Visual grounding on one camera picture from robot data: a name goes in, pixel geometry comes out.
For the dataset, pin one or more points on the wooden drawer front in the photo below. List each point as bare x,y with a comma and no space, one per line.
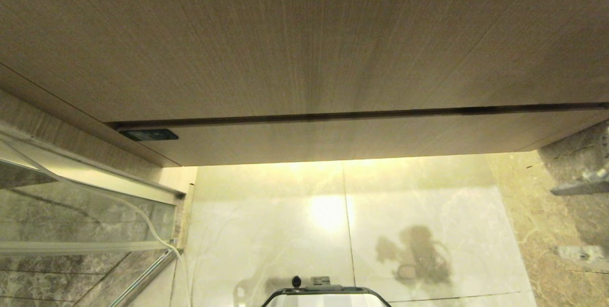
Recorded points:
361,138

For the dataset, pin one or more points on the grey wall shelf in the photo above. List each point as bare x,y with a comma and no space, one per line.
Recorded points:
581,187

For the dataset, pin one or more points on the glass shower door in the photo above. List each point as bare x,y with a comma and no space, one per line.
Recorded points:
81,221

